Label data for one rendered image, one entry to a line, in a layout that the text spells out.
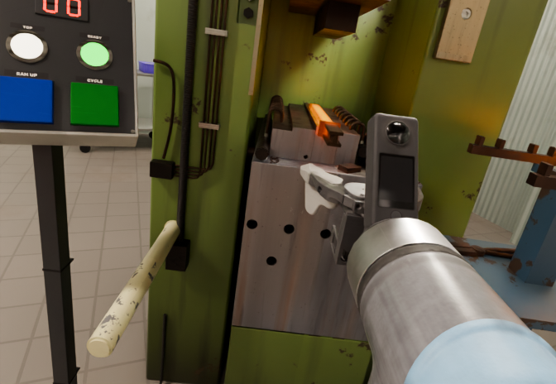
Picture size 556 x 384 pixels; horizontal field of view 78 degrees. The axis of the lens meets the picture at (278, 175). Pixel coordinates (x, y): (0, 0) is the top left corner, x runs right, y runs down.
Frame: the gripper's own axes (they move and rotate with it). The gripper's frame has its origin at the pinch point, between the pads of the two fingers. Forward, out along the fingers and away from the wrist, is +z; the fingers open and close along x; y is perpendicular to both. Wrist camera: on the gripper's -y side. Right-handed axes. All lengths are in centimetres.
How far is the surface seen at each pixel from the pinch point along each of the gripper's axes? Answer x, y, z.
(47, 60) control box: -52, -7, 15
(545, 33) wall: 194, -61, 250
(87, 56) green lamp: -47, -9, 18
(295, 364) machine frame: 3, 63, 25
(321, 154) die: -0.1, 6.3, 30.5
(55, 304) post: -58, 49, 21
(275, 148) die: -10.7, 6.4, 30.5
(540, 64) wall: 196, -38, 245
